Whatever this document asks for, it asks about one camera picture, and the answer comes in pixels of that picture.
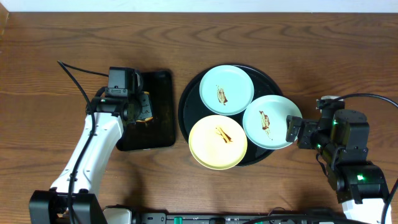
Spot black round tray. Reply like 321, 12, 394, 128
178, 63, 283, 167

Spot black rectangular water tray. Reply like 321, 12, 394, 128
116, 70, 175, 151

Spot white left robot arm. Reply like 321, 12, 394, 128
29, 91, 152, 223

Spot yellow plate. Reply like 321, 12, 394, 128
188, 115, 248, 170

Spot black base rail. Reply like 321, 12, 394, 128
102, 205, 343, 224

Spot mint plate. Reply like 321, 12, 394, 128
243, 95, 302, 150
199, 65, 254, 116

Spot green and orange sponge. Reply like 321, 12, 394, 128
136, 91, 153, 123

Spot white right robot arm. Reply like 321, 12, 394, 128
286, 109, 392, 223

